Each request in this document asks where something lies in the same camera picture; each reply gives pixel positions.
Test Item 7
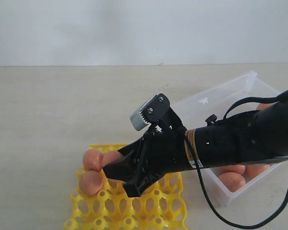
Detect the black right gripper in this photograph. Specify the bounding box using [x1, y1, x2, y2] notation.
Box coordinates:
[102, 127, 198, 197]

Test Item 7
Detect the brown egg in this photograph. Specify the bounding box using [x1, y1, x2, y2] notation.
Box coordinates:
[79, 171, 103, 196]
[83, 149, 104, 172]
[108, 178, 124, 184]
[220, 165, 246, 175]
[102, 150, 123, 167]
[245, 164, 271, 179]
[218, 172, 246, 193]
[256, 103, 274, 110]

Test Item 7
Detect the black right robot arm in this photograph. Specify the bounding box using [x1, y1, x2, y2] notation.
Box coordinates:
[104, 90, 288, 197]

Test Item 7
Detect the yellow plastic egg tray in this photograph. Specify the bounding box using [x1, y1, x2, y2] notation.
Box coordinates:
[64, 144, 187, 230]

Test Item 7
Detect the brown egg front bottom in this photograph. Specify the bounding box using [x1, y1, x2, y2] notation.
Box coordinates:
[218, 172, 246, 193]

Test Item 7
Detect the clear plastic bin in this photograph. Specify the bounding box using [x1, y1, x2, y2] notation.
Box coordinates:
[170, 70, 288, 206]

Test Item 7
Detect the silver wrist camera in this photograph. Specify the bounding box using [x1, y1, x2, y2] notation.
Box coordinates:
[130, 93, 183, 131]

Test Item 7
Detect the black camera cable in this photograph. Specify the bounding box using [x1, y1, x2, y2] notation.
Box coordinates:
[183, 95, 288, 228]

